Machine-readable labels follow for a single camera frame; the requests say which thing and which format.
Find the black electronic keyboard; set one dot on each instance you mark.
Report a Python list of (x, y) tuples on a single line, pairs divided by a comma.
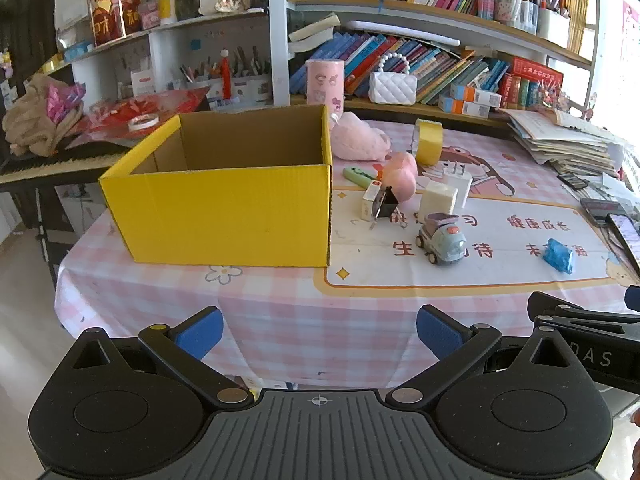
[(65, 162)]

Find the white curved corner shelf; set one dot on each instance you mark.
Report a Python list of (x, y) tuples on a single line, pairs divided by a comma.
[(165, 45)]

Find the clear tape roll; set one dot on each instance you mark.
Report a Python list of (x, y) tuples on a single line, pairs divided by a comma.
[(143, 121)]

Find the brown cloth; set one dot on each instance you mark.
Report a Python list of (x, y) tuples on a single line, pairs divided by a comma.
[(30, 125)]

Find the white quilted handbag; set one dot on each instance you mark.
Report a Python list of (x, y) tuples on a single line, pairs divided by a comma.
[(392, 87)]

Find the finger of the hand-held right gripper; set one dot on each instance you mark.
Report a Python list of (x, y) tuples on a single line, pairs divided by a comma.
[(590, 330), (555, 307)]

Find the person's right forearm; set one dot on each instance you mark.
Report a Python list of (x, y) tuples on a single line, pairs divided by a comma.
[(636, 440)]

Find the small black device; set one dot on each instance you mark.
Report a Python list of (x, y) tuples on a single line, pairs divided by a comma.
[(572, 181)]

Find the small white red box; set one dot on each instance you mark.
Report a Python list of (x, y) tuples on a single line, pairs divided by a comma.
[(369, 205)]

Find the dark smartphone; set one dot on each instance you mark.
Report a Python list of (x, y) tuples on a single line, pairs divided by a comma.
[(600, 210)]

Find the row of blue books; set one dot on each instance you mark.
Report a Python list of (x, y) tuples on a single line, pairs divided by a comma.
[(440, 67)]

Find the pink checked tablecloth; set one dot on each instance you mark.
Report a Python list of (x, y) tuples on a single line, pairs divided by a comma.
[(300, 320)]

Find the row of yellow books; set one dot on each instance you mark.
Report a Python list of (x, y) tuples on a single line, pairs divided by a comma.
[(577, 15)]

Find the orange white small box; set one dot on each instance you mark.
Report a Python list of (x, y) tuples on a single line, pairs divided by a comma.
[(475, 94), (465, 109)]

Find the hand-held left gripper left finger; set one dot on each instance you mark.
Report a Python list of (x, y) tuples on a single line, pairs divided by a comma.
[(200, 332)]

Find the small hanging ornament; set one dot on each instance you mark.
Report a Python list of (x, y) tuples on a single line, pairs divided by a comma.
[(5, 62)]

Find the white yellow bottle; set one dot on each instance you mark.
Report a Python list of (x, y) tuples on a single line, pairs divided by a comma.
[(167, 7)]

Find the white charger plug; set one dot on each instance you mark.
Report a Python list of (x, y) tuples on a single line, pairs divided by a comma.
[(461, 185)]

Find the blue packet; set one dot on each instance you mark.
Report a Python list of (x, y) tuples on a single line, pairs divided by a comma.
[(557, 255)]

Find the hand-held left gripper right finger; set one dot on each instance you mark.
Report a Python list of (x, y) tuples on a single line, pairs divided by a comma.
[(440, 332)]

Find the white flat folder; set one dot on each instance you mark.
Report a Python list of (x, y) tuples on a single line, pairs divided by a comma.
[(400, 30)]

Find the pink plush ball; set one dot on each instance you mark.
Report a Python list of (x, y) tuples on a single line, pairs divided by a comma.
[(400, 175)]

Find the black keyboard stand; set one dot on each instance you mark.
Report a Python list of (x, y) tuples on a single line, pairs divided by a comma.
[(42, 240)]

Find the pink cylinder container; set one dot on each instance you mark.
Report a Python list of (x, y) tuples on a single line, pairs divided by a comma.
[(325, 85)]

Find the light pink plush toy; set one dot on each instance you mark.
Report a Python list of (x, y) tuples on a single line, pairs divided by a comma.
[(357, 140)]

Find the red white toy pen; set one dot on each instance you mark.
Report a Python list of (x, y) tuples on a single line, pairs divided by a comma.
[(226, 77)]

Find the pink foil wrapper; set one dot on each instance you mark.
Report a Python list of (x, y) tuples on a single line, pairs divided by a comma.
[(62, 102)]

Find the pens in cups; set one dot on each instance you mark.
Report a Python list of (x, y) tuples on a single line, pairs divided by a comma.
[(517, 7)]

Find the pastel toy car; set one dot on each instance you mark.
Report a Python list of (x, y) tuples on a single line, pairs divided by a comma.
[(442, 242)]

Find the white storage box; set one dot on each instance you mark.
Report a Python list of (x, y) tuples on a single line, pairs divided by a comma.
[(552, 27)]

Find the red gold gift bag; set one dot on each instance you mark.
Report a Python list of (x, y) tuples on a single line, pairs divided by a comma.
[(112, 10)]

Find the row of red thick books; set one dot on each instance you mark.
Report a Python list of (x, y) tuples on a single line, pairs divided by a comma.
[(530, 80)]

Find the stack of papers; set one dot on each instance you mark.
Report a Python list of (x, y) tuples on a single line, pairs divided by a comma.
[(565, 140)]

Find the white box red label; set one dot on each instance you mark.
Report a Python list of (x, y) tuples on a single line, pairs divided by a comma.
[(141, 82)]

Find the white pen holder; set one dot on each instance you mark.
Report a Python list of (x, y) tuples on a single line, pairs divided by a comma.
[(250, 87)]

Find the yellow tape roll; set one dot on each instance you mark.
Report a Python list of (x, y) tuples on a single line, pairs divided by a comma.
[(429, 145)]

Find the yellow cardboard box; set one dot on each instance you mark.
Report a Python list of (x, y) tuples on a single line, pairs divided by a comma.
[(225, 220)]

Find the black binder clip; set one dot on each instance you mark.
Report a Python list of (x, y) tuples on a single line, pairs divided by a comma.
[(386, 205)]

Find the lit smartphone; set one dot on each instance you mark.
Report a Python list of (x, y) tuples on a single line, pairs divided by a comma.
[(627, 235)]

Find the small pink box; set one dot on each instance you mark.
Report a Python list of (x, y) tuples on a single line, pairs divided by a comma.
[(148, 17)]

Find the white metal bookshelf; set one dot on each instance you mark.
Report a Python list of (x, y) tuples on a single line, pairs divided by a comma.
[(277, 35)]

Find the red plastic plate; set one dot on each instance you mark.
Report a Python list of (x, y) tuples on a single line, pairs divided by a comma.
[(170, 102)]

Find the white cube block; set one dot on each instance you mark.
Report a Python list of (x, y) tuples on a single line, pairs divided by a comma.
[(437, 197)]

